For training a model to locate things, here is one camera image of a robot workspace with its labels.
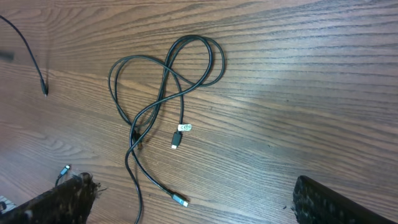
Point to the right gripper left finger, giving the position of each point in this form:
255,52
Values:
68,203

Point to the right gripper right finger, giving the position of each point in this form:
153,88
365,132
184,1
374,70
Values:
314,203

